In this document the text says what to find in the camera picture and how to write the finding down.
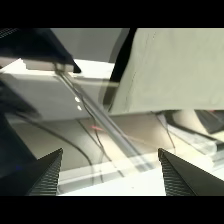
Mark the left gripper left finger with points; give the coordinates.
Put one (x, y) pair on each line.
(41, 178)

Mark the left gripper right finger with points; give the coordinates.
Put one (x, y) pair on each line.
(181, 178)

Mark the pale beige garment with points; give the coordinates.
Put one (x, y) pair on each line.
(173, 70)

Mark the silver frame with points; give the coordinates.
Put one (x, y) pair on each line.
(100, 115)

